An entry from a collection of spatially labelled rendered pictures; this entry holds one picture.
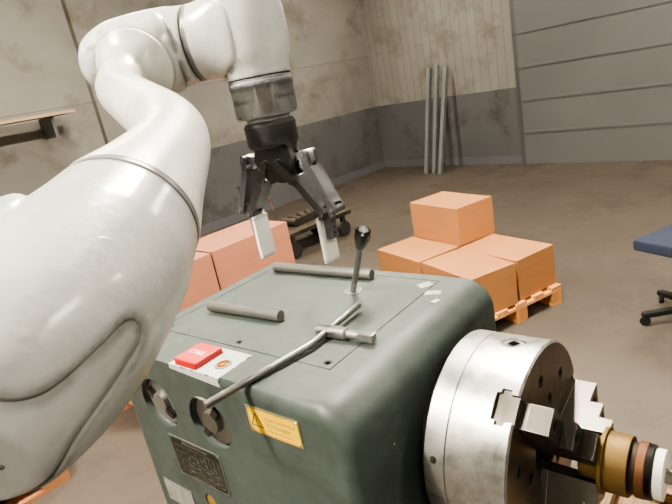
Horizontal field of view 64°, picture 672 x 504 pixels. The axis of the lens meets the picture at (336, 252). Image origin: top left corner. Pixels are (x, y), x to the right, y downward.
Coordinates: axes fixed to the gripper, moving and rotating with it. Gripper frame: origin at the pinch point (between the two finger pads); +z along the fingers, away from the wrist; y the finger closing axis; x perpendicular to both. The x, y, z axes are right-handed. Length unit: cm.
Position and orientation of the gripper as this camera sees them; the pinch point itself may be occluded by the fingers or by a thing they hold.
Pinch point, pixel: (297, 251)
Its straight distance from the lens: 84.0
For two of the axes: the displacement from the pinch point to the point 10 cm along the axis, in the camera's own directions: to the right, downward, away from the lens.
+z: 1.8, 9.4, 3.0
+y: 7.7, 0.5, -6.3
